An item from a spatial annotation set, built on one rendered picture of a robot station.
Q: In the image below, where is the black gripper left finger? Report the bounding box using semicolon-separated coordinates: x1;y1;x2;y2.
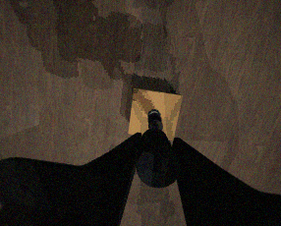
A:
0;133;141;226

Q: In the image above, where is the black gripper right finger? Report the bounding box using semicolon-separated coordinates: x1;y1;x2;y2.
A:
172;138;281;226

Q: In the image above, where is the tan wooden block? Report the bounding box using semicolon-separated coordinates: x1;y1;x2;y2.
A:
128;87;183;141

